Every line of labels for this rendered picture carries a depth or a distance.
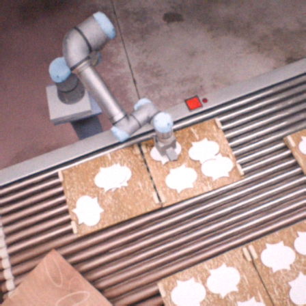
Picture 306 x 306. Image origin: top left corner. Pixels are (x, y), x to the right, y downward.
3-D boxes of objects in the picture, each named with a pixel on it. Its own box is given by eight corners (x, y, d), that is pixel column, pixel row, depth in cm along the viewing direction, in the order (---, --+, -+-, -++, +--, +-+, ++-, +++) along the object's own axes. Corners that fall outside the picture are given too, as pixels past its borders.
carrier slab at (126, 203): (59, 171, 179) (58, 171, 178) (136, 144, 183) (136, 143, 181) (76, 238, 165) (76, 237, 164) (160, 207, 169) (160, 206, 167)
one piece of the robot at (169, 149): (164, 153, 157) (166, 167, 172) (182, 143, 158) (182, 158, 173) (151, 132, 161) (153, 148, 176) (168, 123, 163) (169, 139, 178)
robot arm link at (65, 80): (50, 82, 190) (42, 65, 178) (71, 67, 194) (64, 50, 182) (63, 95, 186) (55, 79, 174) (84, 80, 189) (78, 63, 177)
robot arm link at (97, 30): (64, 61, 190) (72, 23, 138) (87, 46, 194) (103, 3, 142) (78, 80, 192) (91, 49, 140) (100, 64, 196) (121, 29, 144)
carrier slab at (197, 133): (140, 144, 183) (140, 143, 181) (216, 119, 186) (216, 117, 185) (162, 207, 169) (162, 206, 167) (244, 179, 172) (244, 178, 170)
